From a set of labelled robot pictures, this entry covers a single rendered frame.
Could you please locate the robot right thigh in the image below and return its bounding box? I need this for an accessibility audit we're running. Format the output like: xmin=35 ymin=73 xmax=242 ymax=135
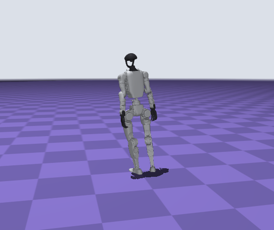
xmin=140 ymin=108 xmax=151 ymax=145

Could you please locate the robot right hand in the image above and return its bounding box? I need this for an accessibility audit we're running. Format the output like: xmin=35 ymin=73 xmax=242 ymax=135
xmin=150 ymin=104 xmax=157 ymax=121

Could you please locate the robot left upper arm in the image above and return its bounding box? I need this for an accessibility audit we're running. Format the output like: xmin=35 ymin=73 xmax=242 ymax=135
xmin=117 ymin=73 xmax=126 ymax=98

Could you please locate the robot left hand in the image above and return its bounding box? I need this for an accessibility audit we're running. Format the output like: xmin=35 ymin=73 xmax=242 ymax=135
xmin=120 ymin=110 xmax=128 ymax=128

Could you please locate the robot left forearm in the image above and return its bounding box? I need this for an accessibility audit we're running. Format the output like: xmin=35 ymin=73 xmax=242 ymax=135
xmin=118 ymin=92 xmax=126 ymax=114

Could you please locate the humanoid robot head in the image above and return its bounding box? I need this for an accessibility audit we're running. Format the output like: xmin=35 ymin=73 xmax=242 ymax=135
xmin=125 ymin=53 xmax=138 ymax=71

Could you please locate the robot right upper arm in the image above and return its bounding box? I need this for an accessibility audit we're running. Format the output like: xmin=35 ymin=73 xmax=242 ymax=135
xmin=142 ymin=71 xmax=151 ymax=93

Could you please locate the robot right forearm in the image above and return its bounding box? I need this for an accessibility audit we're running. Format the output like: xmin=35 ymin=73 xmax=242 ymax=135
xmin=147 ymin=90 xmax=155 ymax=108

